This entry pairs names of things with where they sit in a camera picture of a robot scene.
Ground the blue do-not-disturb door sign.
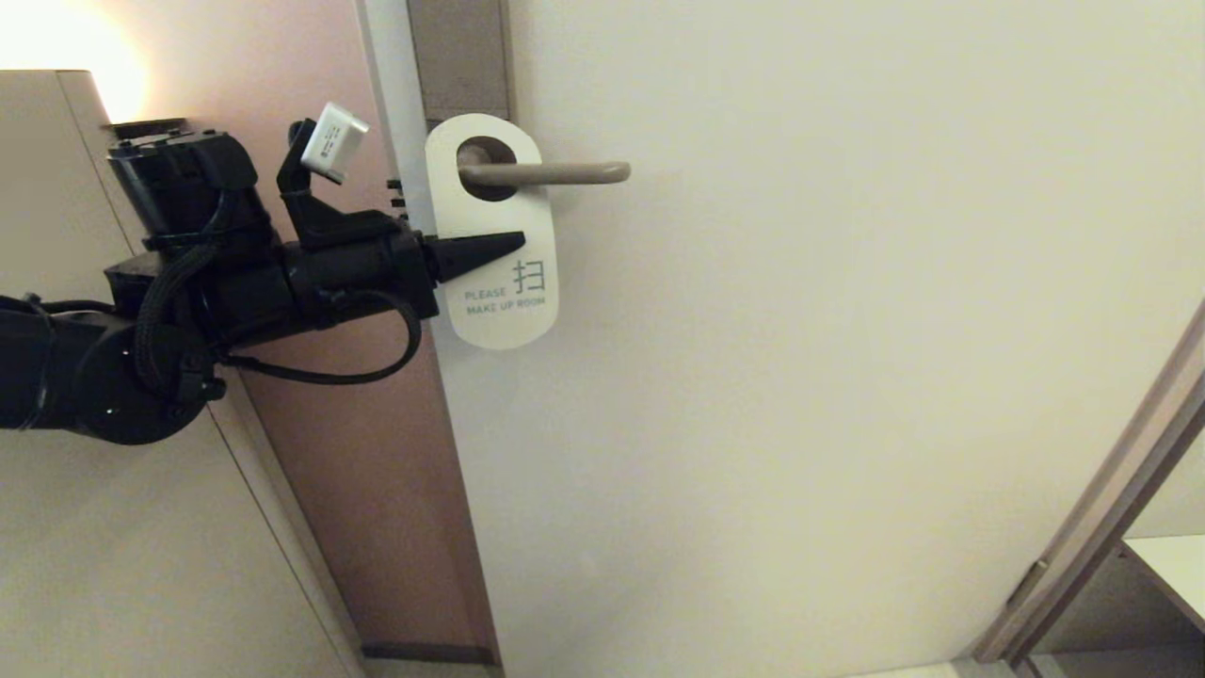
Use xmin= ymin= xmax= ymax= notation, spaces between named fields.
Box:
xmin=424 ymin=113 xmax=559 ymax=351

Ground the brown door lock plate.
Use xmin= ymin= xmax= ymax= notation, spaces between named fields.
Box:
xmin=408 ymin=0 xmax=516 ymax=202

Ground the white door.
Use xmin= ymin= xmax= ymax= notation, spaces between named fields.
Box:
xmin=362 ymin=0 xmax=1205 ymax=678

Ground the dark baseboard strip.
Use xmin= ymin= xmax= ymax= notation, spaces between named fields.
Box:
xmin=362 ymin=643 xmax=497 ymax=667

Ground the black left camera bracket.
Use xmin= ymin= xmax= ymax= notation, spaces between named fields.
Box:
xmin=276 ymin=118 xmax=401 ymax=250

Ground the thin black left gripper cable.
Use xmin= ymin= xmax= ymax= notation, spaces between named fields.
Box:
xmin=221 ymin=290 xmax=423 ymax=385

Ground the beige metal door handle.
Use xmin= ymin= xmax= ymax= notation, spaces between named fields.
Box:
xmin=458 ymin=162 xmax=631 ymax=186

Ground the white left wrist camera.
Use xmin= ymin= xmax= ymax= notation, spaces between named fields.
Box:
xmin=301 ymin=102 xmax=370 ymax=185

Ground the brown frame hinge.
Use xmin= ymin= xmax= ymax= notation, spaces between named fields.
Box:
xmin=1005 ymin=560 xmax=1048 ymax=608

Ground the brown closet door frame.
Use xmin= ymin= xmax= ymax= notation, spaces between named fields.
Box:
xmin=974 ymin=297 xmax=1205 ymax=671

